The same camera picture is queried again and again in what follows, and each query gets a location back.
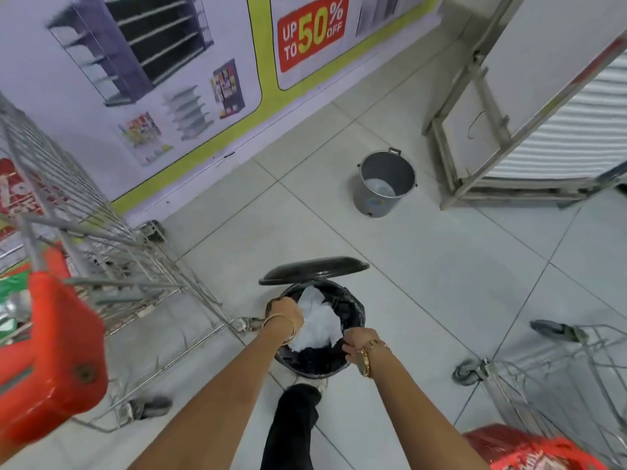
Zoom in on white slatted panel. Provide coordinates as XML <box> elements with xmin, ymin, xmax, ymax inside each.
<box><xmin>487</xmin><ymin>41</ymin><xmax>627</xmax><ymax>181</ymax></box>

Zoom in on green packet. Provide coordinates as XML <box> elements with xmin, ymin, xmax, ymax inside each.
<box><xmin>0</xmin><ymin>270</ymin><xmax>31</xmax><ymax>334</ymax></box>

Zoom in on person's left hand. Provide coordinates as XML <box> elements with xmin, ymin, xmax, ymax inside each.
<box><xmin>265</xmin><ymin>297</ymin><xmax>305</xmax><ymax>334</ymax></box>

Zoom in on red printed sign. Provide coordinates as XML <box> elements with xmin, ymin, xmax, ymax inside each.
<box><xmin>0</xmin><ymin>158</ymin><xmax>62</xmax><ymax>240</ymax></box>

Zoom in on black pedal bin with lid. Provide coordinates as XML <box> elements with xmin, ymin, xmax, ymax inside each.
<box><xmin>258</xmin><ymin>256</ymin><xmax>371</xmax><ymax>380</ymax></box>

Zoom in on gold wristwatch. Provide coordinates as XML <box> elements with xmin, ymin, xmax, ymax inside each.
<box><xmin>358</xmin><ymin>339</ymin><xmax>392</xmax><ymax>379</ymax></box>

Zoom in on grey metal bucket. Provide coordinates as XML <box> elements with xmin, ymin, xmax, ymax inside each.
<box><xmin>356</xmin><ymin>148</ymin><xmax>418</xmax><ymax>219</ymax></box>

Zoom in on beige metal shelf frame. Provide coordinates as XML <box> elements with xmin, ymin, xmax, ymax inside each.
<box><xmin>423</xmin><ymin>0</ymin><xmax>627</xmax><ymax>212</ymax></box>

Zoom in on wire shopping cart red handle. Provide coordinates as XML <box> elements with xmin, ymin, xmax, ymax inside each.
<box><xmin>0</xmin><ymin>92</ymin><xmax>258</xmax><ymax>453</ymax></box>

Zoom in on gold bangle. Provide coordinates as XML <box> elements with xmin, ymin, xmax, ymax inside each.
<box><xmin>262</xmin><ymin>313</ymin><xmax>297</xmax><ymax>344</ymax></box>

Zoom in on crumpled white paper waste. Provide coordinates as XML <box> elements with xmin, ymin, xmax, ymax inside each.
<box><xmin>289</xmin><ymin>287</ymin><xmax>344</xmax><ymax>352</ymax></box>

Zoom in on person's black trouser leg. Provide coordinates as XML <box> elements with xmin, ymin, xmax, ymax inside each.
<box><xmin>259</xmin><ymin>384</ymin><xmax>322</xmax><ymax>470</ymax></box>

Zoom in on printed shelf advert banner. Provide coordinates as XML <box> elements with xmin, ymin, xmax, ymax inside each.
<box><xmin>0</xmin><ymin>0</ymin><xmax>443</xmax><ymax>217</ymax></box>

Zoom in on person's right forearm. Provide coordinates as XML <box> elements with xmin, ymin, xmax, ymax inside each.
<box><xmin>363</xmin><ymin>343</ymin><xmax>491</xmax><ymax>470</ymax></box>

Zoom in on person's right hand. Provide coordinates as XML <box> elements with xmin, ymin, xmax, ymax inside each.
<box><xmin>341</xmin><ymin>328</ymin><xmax>382</xmax><ymax>366</ymax></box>

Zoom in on black garbage bag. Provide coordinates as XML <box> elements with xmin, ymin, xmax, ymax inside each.
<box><xmin>268</xmin><ymin>280</ymin><xmax>366</xmax><ymax>379</ymax></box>

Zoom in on person's left forearm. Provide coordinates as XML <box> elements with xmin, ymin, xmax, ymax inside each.
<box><xmin>128</xmin><ymin>319</ymin><xmax>305</xmax><ymax>470</ymax></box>

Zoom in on red plastic bag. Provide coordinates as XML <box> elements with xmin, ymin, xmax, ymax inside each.
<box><xmin>462</xmin><ymin>423</ymin><xmax>609</xmax><ymax>470</ymax></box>

